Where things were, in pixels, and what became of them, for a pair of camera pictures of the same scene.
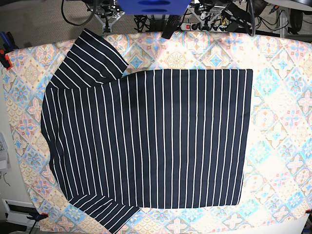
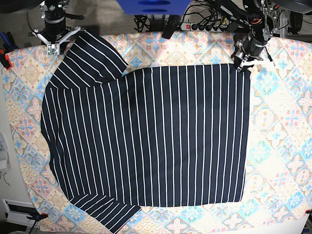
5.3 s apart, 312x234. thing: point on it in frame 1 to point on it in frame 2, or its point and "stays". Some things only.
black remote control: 173,22 stays
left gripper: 107,18 to 53,32
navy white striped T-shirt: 120,142 stays
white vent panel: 17,212 stays
